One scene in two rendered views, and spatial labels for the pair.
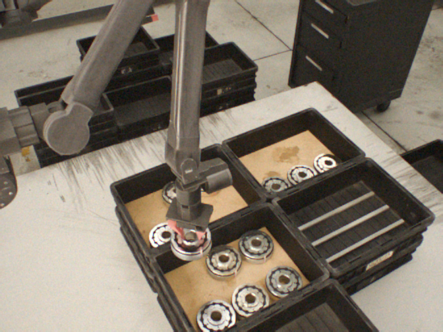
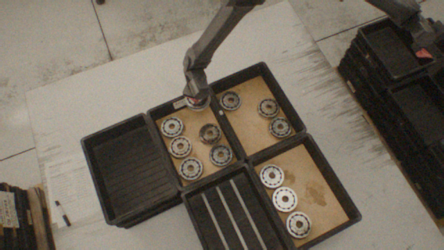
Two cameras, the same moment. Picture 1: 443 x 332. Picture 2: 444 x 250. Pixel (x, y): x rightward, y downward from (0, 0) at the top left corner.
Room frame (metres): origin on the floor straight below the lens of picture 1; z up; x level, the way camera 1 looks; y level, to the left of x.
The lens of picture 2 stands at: (0.89, -0.51, 2.19)
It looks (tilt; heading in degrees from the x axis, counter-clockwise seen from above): 67 degrees down; 98
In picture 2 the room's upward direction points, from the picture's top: 3 degrees counter-clockwise
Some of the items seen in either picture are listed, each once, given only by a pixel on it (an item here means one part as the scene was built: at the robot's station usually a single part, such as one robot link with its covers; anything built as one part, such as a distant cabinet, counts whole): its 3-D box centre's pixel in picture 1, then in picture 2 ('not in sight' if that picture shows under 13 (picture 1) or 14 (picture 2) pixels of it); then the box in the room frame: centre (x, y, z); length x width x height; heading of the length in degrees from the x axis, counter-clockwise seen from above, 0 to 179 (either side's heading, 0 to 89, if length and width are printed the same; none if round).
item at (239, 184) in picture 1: (188, 205); (254, 112); (0.96, 0.10, 0.87); 0.40 x 0.30 x 0.11; 121
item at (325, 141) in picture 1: (291, 161); (300, 192); (1.16, -0.24, 0.87); 0.40 x 0.30 x 0.11; 121
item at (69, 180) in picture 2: not in sight; (71, 187); (0.12, -0.28, 0.70); 0.33 x 0.23 x 0.01; 119
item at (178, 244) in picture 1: (190, 236); (197, 96); (0.71, 0.07, 1.04); 0.10 x 0.10 x 0.01
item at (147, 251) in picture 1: (187, 194); (255, 107); (0.96, 0.10, 0.92); 0.40 x 0.30 x 0.02; 121
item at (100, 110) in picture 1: (74, 138); (379, 65); (1.80, 0.76, 0.37); 0.40 x 0.30 x 0.45; 119
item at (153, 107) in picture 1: (147, 123); (412, 118); (1.99, 0.41, 0.31); 0.40 x 0.30 x 0.34; 119
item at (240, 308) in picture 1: (250, 300); (180, 146); (0.64, -0.09, 0.86); 0.10 x 0.10 x 0.01
